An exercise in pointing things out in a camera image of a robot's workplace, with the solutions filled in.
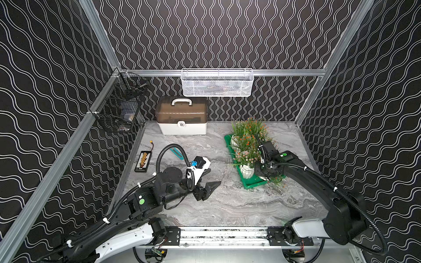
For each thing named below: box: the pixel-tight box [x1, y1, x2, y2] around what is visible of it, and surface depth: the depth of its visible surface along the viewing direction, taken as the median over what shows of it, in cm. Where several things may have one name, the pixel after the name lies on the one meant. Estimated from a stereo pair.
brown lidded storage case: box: [155, 96, 209, 136], surface depth 107 cm
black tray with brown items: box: [134, 150, 153, 173], surface depth 100 cm
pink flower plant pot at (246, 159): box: [231, 149, 261, 180], surface depth 90 cm
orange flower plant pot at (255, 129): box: [245, 117, 269, 139], surface depth 100 cm
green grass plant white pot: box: [230, 120, 251, 149], surface depth 102 cm
